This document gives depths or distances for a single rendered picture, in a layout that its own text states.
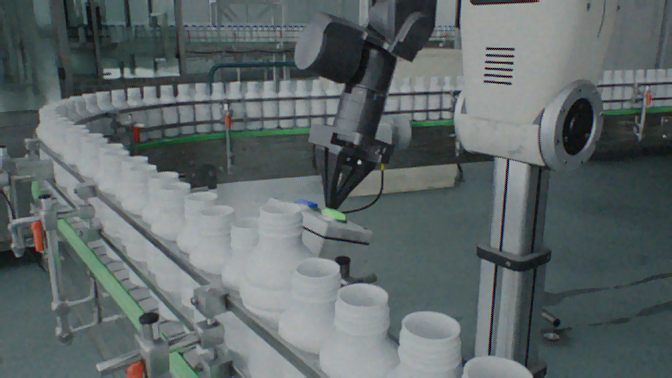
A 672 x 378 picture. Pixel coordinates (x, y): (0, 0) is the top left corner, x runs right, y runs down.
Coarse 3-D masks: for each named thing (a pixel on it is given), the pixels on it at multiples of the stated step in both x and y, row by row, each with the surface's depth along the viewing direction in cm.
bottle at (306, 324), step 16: (304, 272) 45; (320, 272) 45; (336, 272) 43; (304, 288) 42; (320, 288) 42; (336, 288) 43; (304, 304) 43; (320, 304) 43; (288, 320) 44; (304, 320) 43; (320, 320) 43; (288, 336) 43; (304, 336) 42; (320, 336) 42; (304, 352) 43; (288, 368) 44
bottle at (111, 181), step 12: (108, 156) 83; (120, 156) 83; (108, 168) 83; (120, 168) 83; (108, 180) 84; (120, 180) 84; (108, 192) 83; (108, 216) 84; (108, 228) 85; (120, 240) 85; (108, 252) 86
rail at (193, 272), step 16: (80, 176) 92; (96, 192) 84; (112, 208) 78; (112, 240) 83; (160, 240) 64; (128, 256) 77; (176, 256) 60; (192, 272) 56; (176, 304) 63; (240, 304) 49; (192, 320) 60; (256, 320) 46; (272, 336) 44; (288, 352) 42; (304, 368) 41
